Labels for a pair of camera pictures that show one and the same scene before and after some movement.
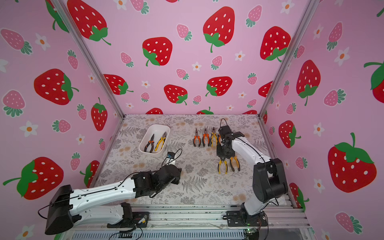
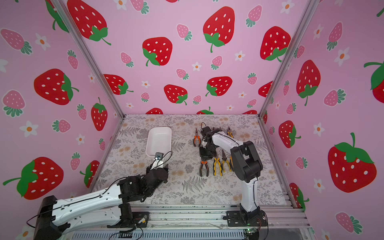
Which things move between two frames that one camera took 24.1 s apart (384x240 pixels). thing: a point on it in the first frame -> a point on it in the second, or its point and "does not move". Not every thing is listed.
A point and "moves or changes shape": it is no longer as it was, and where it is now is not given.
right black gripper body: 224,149 -> 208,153
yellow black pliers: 163,137 -> 214,166
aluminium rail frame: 203,223 does not move
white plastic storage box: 155,129 moves or changes shape
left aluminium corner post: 61,6 does not move
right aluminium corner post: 310,9 does not move
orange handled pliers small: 196,135 does not move
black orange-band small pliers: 152,142 -> 202,162
